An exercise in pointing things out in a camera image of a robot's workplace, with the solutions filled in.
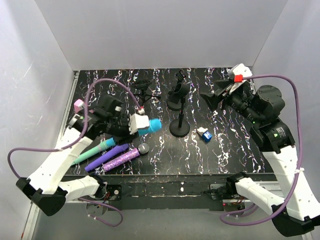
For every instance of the cyan microphone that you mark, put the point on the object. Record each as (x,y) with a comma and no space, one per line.
(155,125)

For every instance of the black tripod stand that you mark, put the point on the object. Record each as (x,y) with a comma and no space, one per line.
(142,86)

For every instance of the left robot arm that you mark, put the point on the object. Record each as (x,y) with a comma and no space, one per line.
(45,187)

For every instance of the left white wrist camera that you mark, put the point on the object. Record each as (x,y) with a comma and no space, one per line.
(138,121)

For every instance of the blue white small box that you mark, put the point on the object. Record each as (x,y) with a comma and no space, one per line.
(204,134)

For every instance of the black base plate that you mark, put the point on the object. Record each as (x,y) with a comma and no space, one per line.
(161,192)

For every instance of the pink box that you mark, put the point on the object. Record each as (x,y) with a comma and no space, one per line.
(78,105)

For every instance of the mint green microphone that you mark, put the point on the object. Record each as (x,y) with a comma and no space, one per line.
(91,152)

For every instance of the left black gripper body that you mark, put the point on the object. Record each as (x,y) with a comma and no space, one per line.
(120,129)

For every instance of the glitter purple microphone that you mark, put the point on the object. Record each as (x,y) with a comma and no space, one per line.
(142,149)

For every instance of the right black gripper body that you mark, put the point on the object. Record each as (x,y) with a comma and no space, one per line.
(236,97)

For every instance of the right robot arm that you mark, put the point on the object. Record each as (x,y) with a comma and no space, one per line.
(299,215)

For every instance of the round base mic stand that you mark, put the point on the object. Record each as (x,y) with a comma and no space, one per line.
(179,127)

